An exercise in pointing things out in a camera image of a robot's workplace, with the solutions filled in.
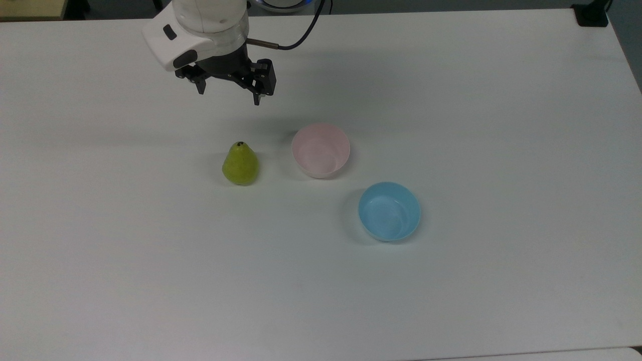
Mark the green pear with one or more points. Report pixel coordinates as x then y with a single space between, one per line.
241 165

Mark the wooden furniture piece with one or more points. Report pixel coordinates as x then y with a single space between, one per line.
30 9

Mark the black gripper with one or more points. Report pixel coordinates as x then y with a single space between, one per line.
224 62

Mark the pink plastic bowl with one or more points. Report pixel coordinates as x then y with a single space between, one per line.
321 150

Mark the round base with blue light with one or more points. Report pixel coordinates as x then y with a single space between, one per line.
281 5

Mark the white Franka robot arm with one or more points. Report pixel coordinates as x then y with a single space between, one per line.
200 25

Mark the light blue plastic bowl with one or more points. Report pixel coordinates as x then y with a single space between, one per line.
389 211

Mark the black table clamp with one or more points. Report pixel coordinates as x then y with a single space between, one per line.
592 15

